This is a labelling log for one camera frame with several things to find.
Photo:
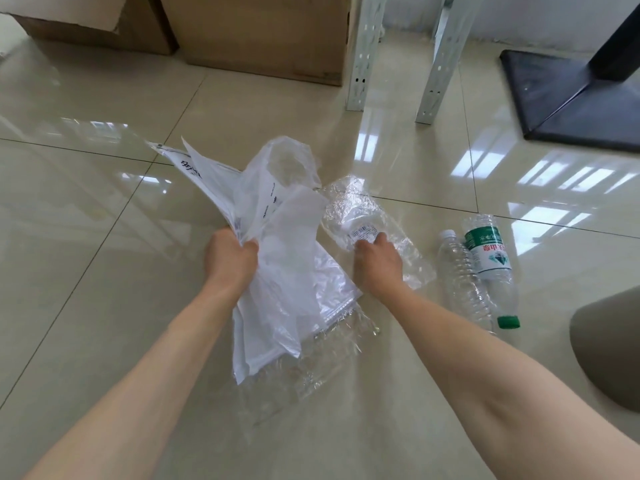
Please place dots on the open cardboard box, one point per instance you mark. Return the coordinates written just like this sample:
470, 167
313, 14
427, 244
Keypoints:
75, 14

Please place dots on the person's left hand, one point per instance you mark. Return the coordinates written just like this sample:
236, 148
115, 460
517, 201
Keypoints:
230, 262

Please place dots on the crinkled clear bubble bag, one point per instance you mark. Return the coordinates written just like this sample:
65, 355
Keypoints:
345, 209

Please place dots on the green label plastic bottle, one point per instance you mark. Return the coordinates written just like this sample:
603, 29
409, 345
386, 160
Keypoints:
487, 254

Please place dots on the steel waste bin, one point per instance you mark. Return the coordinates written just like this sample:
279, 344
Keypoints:
610, 344

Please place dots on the white perforated shelf upright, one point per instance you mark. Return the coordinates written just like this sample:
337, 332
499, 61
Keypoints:
445, 64
365, 54

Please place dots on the large closed cardboard box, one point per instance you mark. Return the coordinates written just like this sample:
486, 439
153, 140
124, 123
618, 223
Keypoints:
260, 34

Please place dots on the clear ribbed plastic bottle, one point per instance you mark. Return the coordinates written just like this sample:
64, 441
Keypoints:
462, 279

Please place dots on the black square table pedestal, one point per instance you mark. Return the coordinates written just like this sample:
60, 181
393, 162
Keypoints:
560, 94

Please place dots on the person's right hand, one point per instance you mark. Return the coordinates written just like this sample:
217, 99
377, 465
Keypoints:
380, 264

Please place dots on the person's left forearm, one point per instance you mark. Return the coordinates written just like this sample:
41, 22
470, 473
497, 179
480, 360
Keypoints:
140, 384

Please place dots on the person's right forearm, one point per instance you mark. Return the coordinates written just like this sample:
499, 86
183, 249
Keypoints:
500, 374

